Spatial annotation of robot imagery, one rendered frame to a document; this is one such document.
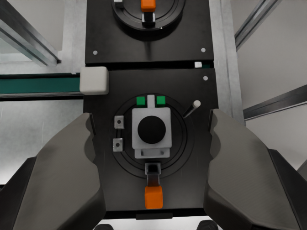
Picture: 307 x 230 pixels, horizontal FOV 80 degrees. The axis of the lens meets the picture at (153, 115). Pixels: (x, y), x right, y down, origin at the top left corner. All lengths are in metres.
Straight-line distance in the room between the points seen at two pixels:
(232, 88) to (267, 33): 0.25
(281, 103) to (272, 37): 0.29
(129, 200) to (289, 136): 0.39
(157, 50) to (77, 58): 0.15
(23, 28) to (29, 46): 0.03
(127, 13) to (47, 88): 0.21
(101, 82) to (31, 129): 0.19
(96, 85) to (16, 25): 0.13
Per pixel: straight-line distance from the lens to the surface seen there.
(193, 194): 0.33
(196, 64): 0.37
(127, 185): 0.33
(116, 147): 0.29
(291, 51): 0.60
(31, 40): 0.35
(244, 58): 0.53
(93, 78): 0.33
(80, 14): 0.44
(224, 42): 0.41
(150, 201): 0.22
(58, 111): 0.42
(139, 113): 0.21
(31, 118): 0.45
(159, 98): 0.26
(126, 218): 0.35
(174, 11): 0.39
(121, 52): 0.37
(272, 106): 0.34
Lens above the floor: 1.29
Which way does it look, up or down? 80 degrees down
